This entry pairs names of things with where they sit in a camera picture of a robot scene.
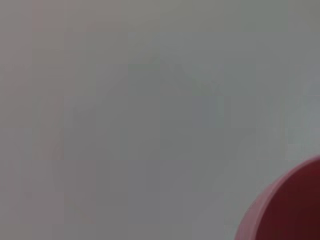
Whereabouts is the pink plastic bowl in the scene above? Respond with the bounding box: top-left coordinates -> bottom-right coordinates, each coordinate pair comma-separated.
234,154 -> 320,240

